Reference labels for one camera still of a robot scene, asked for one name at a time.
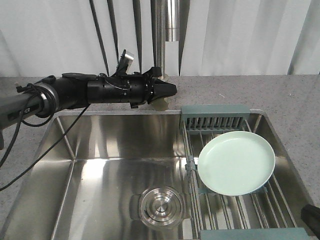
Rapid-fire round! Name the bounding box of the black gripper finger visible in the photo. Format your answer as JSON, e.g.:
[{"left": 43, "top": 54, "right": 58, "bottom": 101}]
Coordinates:
[{"left": 300, "top": 204, "right": 320, "bottom": 234}]

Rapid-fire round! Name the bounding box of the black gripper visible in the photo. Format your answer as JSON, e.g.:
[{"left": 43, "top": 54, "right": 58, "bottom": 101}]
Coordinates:
[{"left": 87, "top": 67, "right": 178, "bottom": 108}]

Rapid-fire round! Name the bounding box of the stainless steel faucet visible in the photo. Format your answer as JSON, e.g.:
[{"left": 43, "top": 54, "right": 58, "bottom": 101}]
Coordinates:
[{"left": 151, "top": 0, "right": 180, "bottom": 82}]

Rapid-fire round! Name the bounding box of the light green round plate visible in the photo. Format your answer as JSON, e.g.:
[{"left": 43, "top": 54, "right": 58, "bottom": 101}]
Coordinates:
[{"left": 197, "top": 131, "right": 276, "bottom": 196}]

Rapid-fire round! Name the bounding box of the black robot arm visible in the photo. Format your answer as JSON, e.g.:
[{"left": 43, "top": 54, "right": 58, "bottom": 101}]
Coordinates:
[{"left": 0, "top": 67, "right": 177, "bottom": 132}]

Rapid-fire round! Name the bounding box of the green metal dish rack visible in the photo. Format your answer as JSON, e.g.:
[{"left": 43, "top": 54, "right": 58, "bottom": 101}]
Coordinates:
[{"left": 180, "top": 104, "right": 312, "bottom": 240}]

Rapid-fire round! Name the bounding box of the stainless steel sink basin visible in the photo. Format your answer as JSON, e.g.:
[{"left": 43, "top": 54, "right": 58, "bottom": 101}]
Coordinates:
[{"left": 0, "top": 111, "right": 199, "bottom": 240}]

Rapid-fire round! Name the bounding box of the round steel sink drain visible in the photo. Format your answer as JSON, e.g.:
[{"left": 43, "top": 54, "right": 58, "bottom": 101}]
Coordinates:
[{"left": 138, "top": 186, "right": 185, "bottom": 229}]

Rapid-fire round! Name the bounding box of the white pleated curtain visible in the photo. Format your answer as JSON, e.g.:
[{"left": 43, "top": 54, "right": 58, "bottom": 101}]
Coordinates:
[{"left": 0, "top": 0, "right": 320, "bottom": 77}]

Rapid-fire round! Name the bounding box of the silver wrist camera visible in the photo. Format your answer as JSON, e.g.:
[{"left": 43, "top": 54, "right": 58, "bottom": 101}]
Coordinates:
[{"left": 116, "top": 49, "right": 134, "bottom": 73}]

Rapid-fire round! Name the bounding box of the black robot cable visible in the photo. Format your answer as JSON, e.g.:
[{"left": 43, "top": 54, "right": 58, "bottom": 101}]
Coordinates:
[{"left": 0, "top": 82, "right": 90, "bottom": 192}]

